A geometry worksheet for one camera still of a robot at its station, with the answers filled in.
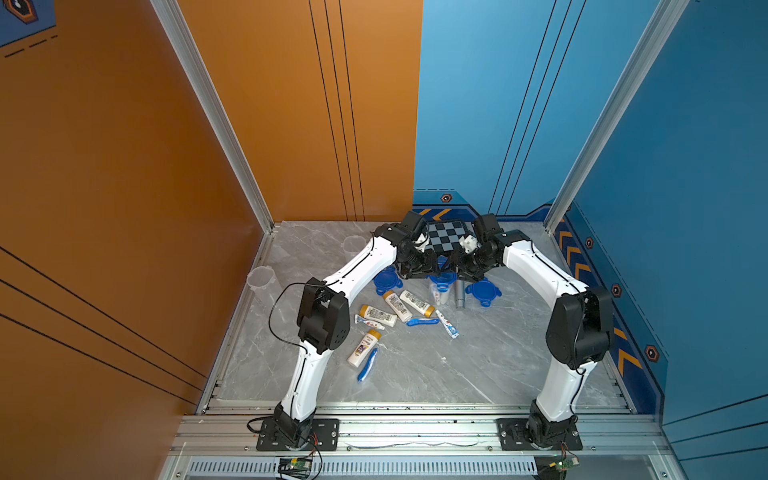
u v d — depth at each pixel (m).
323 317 0.55
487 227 0.73
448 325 0.92
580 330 0.49
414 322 0.93
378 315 0.92
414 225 0.74
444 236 1.12
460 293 0.97
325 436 0.74
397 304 0.95
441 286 0.87
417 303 0.95
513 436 0.72
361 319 0.93
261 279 0.91
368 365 0.84
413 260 0.77
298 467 0.71
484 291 1.00
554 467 0.70
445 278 0.88
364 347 0.86
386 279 1.03
